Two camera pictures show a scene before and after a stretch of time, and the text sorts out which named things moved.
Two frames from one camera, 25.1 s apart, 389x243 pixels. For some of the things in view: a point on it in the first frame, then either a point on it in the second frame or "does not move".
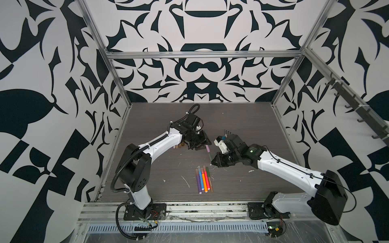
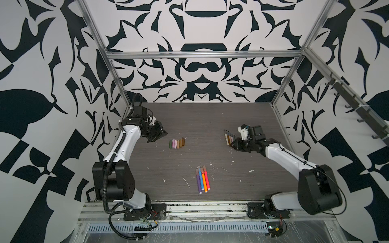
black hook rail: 367,117 does not move
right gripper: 218,162 -> 237,144
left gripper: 203,141 -> 160,132
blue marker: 200,177 does not move
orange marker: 204,183 does not move
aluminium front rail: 93,211 does not move
